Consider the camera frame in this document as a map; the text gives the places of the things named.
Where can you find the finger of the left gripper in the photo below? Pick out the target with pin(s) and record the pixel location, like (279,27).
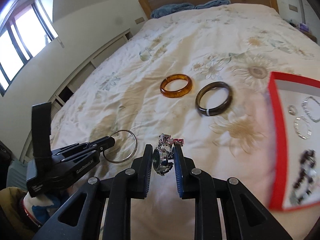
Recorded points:
(77,157)
(100,144)

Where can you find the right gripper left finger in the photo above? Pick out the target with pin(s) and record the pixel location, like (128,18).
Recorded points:
(101,208)

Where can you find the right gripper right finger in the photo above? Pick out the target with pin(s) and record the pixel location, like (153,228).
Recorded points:
(223,206)

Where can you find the thin silver bangle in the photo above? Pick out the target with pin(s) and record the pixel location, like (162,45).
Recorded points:
(124,149)

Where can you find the silver wristwatch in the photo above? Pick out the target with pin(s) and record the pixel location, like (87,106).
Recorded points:
(163,153)

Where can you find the amber bangle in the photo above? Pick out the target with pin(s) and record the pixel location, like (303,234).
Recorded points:
(176,86)

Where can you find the dark brown jade bangle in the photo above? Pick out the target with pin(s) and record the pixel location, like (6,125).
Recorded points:
(214,99)

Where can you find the red jewelry box tray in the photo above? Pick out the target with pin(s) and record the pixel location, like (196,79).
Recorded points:
(295,107)

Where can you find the gloved left hand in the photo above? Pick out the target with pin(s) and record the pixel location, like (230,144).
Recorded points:
(40,208)

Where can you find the floral beige bedspread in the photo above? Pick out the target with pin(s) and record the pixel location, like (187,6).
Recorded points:
(199,75)

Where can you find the window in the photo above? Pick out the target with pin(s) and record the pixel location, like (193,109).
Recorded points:
(25,32)

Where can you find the blue pillow left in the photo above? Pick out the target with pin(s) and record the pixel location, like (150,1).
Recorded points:
(170,9)

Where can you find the blue pillow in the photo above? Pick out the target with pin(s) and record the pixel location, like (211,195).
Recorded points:
(212,3)
(170,9)

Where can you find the blue pillow right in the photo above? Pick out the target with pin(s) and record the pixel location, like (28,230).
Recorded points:
(212,3)

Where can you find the wooden nightstand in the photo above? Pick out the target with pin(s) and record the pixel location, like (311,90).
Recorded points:
(308,34)

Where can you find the purple tissue box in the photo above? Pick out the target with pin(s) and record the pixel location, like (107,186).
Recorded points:
(303,27)

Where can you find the low white wall cabinet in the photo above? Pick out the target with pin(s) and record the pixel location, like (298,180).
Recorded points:
(84,70)

